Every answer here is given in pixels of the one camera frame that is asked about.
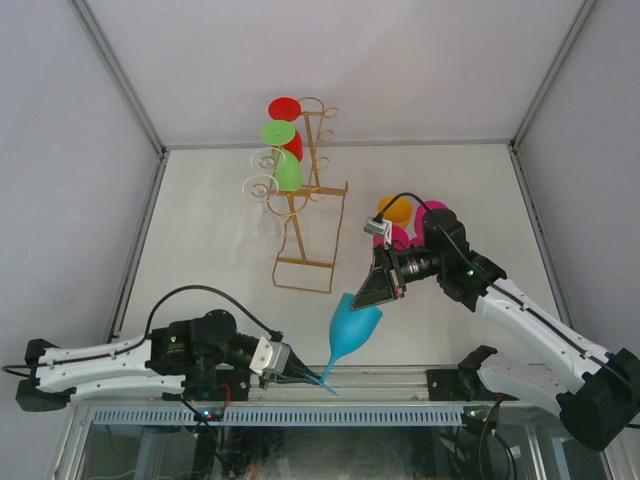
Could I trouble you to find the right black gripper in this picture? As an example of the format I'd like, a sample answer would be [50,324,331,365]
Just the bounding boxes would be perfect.
[349,244,444,313]

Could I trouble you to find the cyan plastic wine glass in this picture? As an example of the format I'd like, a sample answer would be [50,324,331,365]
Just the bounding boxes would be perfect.
[313,293,383,396]

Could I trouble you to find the magenta wine glass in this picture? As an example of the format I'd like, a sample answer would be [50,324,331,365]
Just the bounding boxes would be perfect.
[407,200,451,249]
[373,224,410,251]

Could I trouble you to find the orange plastic wine glass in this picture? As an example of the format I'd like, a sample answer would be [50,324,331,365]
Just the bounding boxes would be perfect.
[383,197,413,229]

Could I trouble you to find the clear wine glass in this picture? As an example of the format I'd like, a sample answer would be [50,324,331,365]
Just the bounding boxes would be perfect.
[242,174,280,215]
[250,146,286,174]

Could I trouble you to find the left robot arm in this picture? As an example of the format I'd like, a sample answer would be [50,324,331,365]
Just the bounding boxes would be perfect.
[16,309,320,412]

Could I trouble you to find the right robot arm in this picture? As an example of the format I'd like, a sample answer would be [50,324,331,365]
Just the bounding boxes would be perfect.
[351,209,639,452]

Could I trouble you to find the green plastic wine glass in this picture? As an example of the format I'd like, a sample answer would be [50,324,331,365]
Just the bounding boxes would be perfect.
[261,120,303,192]

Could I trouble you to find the red plastic wine glass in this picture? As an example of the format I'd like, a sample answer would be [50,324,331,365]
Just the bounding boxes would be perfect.
[268,97,304,162]

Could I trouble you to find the left green led board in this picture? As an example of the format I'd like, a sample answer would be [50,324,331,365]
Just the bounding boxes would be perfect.
[195,407,225,422]

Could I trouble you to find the green led board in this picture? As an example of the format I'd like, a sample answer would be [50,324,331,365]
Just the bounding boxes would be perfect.
[195,407,225,422]
[462,407,497,436]

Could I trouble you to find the right green led board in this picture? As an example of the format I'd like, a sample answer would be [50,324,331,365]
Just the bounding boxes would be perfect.
[462,407,497,436]

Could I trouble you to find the aluminium front rail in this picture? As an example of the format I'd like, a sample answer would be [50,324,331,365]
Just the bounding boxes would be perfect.
[72,364,616,405]

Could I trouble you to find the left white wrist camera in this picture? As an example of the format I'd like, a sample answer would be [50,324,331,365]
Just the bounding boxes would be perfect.
[249,336,272,376]

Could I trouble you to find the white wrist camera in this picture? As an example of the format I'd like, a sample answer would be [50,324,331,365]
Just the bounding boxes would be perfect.
[364,217,393,246]
[249,336,272,376]

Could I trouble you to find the left black base bracket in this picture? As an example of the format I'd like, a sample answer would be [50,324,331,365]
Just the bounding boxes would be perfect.
[193,368,251,401]

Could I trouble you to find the black base bracket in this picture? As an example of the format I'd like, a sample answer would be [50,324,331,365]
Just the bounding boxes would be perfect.
[193,368,251,401]
[426,368,483,401]

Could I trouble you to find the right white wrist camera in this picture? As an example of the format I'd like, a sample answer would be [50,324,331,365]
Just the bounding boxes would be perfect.
[364,217,393,246]

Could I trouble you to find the gold wire glass rack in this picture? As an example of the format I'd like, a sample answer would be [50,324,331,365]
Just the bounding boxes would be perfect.
[270,96,349,294]

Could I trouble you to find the right camera black cable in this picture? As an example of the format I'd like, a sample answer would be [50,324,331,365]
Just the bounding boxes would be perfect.
[374,192,640,431]

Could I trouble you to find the camera black cable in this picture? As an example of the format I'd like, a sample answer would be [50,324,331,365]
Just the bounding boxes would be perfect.
[374,192,640,431]
[0,284,281,374]

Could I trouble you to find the right black base bracket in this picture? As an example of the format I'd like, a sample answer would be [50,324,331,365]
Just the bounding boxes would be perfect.
[426,368,483,401]

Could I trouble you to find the left camera black cable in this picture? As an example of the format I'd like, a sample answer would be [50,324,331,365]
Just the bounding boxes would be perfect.
[0,284,281,374]

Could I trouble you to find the blue slotted cable duct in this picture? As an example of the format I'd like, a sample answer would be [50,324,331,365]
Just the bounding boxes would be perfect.
[90,405,465,427]

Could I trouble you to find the right aluminium frame post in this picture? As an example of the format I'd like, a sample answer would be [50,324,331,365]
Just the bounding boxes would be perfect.
[510,0,600,150]

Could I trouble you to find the aluminium frame post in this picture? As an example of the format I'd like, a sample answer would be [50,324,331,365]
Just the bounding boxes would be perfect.
[510,0,600,150]
[67,0,166,159]

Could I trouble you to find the left aluminium frame post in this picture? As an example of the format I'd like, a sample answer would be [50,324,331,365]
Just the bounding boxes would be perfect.
[67,0,166,159]

